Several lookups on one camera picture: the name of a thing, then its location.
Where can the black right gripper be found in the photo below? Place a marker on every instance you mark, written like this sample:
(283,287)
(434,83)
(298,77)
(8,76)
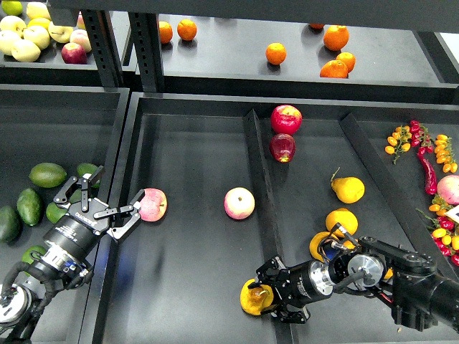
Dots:
(293,288)

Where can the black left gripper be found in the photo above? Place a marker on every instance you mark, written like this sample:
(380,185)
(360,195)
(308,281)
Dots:
(79,230)

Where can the yellow pear with brown stem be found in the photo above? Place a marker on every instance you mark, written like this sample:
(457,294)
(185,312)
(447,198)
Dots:
(254,301)

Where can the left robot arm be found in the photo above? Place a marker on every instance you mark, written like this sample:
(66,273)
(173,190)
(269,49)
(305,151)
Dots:
(29,287)

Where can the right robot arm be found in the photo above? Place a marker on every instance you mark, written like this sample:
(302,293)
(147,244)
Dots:
(408,283)

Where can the small green avocado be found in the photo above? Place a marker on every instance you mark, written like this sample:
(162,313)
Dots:
(54,213)

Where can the small dark avocado top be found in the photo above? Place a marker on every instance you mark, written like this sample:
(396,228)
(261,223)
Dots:
(86,170)

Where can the yellow pear brown end left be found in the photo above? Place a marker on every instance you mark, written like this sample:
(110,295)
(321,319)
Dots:
(319,246)

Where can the yellow pear brown end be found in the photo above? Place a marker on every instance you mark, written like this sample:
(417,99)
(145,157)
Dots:
(319,246)
(388,274)

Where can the light green avocado top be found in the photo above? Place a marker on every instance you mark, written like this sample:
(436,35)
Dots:
(47,175)

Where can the bright green avocado bottom left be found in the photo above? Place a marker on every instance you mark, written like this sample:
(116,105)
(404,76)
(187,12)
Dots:
(32,254)

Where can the yellow pear middle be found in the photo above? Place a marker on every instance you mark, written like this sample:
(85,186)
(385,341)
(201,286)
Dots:
(349,245)

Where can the dark avocado far left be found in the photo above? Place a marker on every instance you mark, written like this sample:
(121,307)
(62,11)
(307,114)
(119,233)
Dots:
(10,224)

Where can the round yellow pear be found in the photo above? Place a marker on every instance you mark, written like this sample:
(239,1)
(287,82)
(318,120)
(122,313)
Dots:
(344,217)

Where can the yellow pear brown end right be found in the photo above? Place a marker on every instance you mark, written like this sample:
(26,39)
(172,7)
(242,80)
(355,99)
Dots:
(388,274)

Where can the yellow pear with long stem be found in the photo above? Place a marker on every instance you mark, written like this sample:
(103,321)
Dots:
(348,190)

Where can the black tray divider left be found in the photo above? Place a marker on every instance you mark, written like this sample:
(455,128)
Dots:
(262,188)

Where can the black tray divider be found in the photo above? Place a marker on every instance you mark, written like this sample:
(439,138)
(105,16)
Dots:
(262,188)
(401,184)

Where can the pink apple left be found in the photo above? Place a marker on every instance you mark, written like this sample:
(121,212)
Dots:
(153,205)

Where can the pink apple centre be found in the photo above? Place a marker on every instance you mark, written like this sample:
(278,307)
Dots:
(239,203)

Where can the black centre tray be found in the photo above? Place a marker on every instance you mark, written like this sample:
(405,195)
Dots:
(178,280)

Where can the black tray divider right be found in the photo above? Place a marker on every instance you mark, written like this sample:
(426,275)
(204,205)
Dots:
(401,184)

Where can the dark red apple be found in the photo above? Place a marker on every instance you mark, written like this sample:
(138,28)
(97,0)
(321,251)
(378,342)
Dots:
(282,147)

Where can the black upper left shelf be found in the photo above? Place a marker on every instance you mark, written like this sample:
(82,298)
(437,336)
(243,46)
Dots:
(50,69)

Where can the red apple on shelf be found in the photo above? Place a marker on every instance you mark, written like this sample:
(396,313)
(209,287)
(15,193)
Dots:
(73,53)

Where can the mixed cherry tomato bunch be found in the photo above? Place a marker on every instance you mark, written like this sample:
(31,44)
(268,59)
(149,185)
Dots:
(443,230)

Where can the bright red apple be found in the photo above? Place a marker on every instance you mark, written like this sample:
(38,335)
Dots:
(286,119)

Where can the yellow apple front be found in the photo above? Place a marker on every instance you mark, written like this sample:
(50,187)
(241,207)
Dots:
(24,50)

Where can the red chili pepper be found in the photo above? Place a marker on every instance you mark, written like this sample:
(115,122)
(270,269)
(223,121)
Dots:
(429,172)

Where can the pale pink apple on shelf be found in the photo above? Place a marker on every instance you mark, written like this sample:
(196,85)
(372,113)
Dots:
(80,36)

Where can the white price tag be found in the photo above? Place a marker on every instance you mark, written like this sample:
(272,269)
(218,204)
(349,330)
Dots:
(453,214)

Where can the yellow apple with stem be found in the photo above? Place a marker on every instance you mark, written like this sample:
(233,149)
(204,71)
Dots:
(60,34)

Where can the yellow apple centre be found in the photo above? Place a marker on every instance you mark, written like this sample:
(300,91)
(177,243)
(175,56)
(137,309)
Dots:
(38,35)

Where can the yellow apple far left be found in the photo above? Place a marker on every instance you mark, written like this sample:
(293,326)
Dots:
(7,40)

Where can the yellow lemon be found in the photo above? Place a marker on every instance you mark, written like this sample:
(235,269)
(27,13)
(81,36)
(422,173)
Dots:
(39,22)

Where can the black perforated post left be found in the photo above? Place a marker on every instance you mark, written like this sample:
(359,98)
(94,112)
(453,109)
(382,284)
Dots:
(99,28)

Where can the black perforated post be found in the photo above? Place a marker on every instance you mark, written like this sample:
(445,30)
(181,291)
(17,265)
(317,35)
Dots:
(146,39)
(99,28)

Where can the black perforated post right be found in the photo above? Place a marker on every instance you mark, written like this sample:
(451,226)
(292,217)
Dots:
(146,39)

